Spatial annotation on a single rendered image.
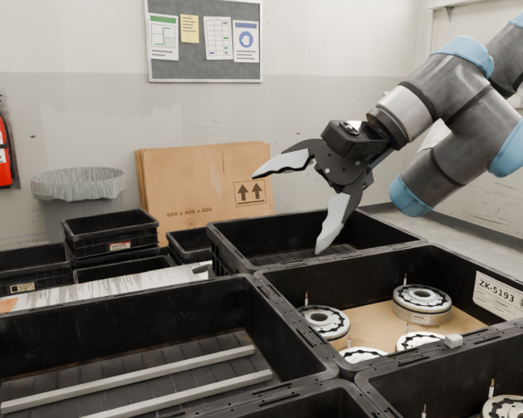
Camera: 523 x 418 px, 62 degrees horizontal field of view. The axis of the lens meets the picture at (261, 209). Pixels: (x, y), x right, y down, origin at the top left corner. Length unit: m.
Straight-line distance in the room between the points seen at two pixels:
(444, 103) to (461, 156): 0.08
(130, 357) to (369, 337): 0.39
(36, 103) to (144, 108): 0.70
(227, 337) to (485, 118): 0.51
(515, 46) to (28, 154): 2.91
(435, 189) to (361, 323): 0.28
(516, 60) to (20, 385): 1.00
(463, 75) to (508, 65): 0.35
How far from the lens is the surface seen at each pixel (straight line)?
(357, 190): 0.61
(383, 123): 0.62
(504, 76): 1.01
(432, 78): 0.65
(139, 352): 0.75
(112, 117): 3.32
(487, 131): 0.65
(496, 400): 0.66
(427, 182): 0.70
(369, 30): 4.26
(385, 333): 0.80
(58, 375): 0.74
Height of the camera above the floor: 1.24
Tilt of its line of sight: 16 degrees down
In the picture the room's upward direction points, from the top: straight up
